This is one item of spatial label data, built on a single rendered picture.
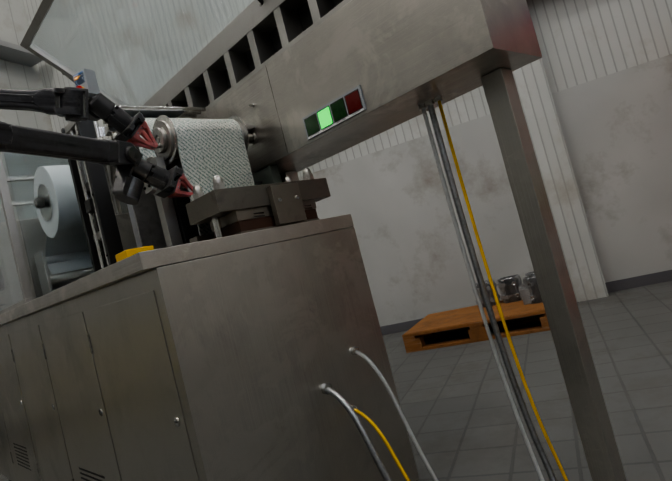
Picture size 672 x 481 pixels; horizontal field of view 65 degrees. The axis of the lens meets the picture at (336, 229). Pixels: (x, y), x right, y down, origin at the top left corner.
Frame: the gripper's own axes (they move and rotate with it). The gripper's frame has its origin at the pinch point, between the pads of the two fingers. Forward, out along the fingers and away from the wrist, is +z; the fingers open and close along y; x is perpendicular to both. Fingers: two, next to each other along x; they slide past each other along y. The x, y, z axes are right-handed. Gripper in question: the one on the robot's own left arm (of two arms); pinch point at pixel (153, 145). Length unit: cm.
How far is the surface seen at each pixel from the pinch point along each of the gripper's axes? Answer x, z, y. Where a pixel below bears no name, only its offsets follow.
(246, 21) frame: 53, 1, 10
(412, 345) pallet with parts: 55, 239, -97
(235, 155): 11.7, 21.0, 6.1
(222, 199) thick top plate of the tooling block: -15.3, 16.2, 25.8
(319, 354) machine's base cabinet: -39, 57, 34
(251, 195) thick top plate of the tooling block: -9.0, 22.8, 26.0
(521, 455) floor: -36, 141, 47
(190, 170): -2.4, 11.2, 5.8
